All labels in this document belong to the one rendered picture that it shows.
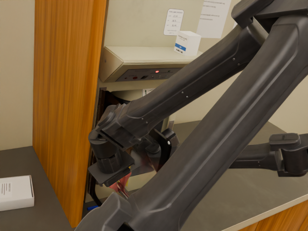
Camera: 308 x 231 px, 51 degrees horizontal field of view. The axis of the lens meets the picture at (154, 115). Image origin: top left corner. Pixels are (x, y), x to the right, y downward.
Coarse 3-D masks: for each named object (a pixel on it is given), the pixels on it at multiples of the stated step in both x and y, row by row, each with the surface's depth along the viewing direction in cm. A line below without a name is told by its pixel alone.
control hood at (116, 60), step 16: (112, 48) 87; (128, 48) 90; (144, 48) 93; (160, 48) 96; (112, 64) 84; (128, 64) 81; (144, 64) 83; (160, 64) 86; (176, 64) 90; (112, 80) 90; (144, 80) 97
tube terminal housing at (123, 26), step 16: (112, 0) 82; (128, 0) 85; (144, 0) 87; (160, 0) 90; (176, 0) 93; (192, 0) 96; (112, 16) 85; (128, 16) 87; (144, 16) 90; (160, 16) 93; (192, 16) 99; (112, 32) 87; (128, 32) 89; (144, 32) 92; (160, 32) 95; (160, 80) 104; (96, 96) 95; (96, 112) 97; (176, 112) 116
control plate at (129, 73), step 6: (126, 72) 86; (132, 72) 87; (138, 72) 88; (144, 72) 90; (150, 72) 91; (156, 72) 92; (162, 72) 94; (168, 72) 95; (174, 72) 96; (120, 78) 89; (126, 78) 91; (132, 78) 92; (138, 78) 93; (150, 78) 96; (156, 78) 98; (162, 78) 99; (168, 78) 101
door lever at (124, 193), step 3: (117, 183) 84; (120, 183) 84; (117, 186) 84; (120, 186) 84; (120, 189) 83; (123, 189) 83; (120, 192) 83; (123, 192) 82; (126, 192) 82; (123, 195) 82; (126, 195) 81; (129, 195) 81; (126, 198) 81
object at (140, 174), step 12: (108, 96) 90; (156, 132) 75; (144, 144) 80; (156, 144) 76; (168, 144) 73; (132, 156) 85; (144, 156) 81; (156, 156) 77; (168, 156) 74; (132, 168) 86; (144, 168) 81; (156, 168) 77; (132, 180) 87; (144, 180) 82; (96, 192) 105; (108, 192) 99; (132, 192) 88
